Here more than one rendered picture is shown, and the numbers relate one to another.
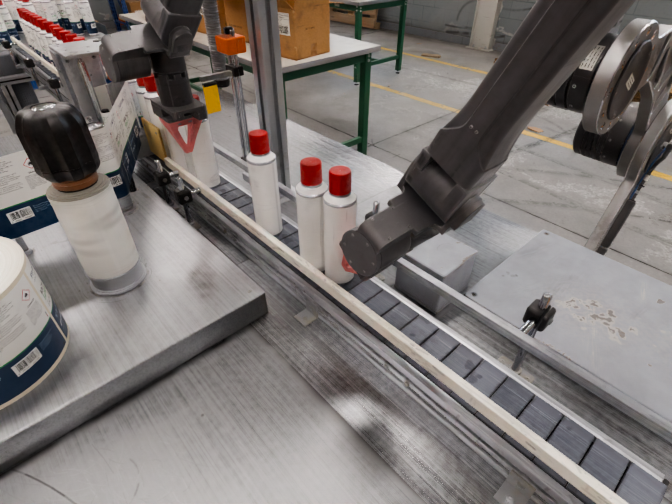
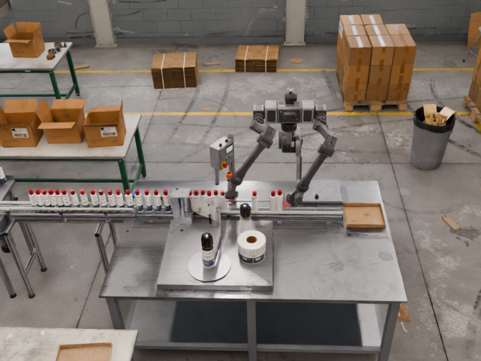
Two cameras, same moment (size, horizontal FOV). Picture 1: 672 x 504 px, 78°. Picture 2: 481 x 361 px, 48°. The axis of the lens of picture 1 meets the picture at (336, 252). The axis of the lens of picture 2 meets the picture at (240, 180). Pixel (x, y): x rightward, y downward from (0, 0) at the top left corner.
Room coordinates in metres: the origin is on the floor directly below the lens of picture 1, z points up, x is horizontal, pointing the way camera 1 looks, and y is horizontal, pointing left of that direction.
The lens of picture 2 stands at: (-1.64, 2.47, 3.70)
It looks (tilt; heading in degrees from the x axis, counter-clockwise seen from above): 37 degrees down; 317
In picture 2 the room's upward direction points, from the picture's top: 2 degrees counter-clockwise
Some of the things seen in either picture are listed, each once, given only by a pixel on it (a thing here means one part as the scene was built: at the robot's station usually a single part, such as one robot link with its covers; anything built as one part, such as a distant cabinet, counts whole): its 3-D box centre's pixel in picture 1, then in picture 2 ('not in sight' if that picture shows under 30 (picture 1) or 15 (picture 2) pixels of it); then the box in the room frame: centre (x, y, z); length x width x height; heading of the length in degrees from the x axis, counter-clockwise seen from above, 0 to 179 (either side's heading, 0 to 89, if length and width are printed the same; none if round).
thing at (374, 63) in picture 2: not in sight; (371, 61); (2.04, -3.59, 0.45); 1.20 x 0.84 x 0.89; 134
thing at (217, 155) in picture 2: not in sight; (222, 153); (0.91, 0.23, 1.38); 0.17 x 0.10 x 0.19; 97
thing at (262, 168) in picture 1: (264, 185); (255, 201); (0.67, 0.13, 0.98); 0.05 x 0.05 x 0.20
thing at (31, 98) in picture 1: (16, 90); (2, 235); (2.14, 1.61, 0.71); 0.15 x 0.12 x 0.34; 132
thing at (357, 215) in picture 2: not in sight; (363, 215); (0.04, -0.45, 0.85); 0.30 x 0.26 x 0.04; 42
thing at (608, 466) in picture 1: (237, 211); (238, 213); (0.78, 0.22, 0.86); 1.65 x 0.08 x 0.04; 42
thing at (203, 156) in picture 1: (200, 143); (222, 201); (0.86, 0.30, 0.98); 0.05 x 0.05 x 0.20
